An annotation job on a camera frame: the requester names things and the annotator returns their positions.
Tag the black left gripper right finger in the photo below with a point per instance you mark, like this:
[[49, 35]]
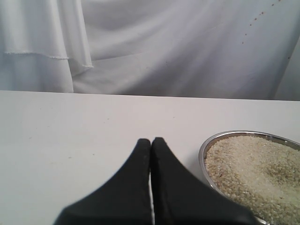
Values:
[[181, 199]]

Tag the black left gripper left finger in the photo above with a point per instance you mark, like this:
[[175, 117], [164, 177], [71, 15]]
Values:
[[123, 200]]

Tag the white cloth backdrop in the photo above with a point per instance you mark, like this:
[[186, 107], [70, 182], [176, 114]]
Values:
[[247, 49]]

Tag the round steel rice tray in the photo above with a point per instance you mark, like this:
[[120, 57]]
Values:
[[202, 154]]

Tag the rice heap in tray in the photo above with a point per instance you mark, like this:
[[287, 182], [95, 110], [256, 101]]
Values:
[[253, 175]]

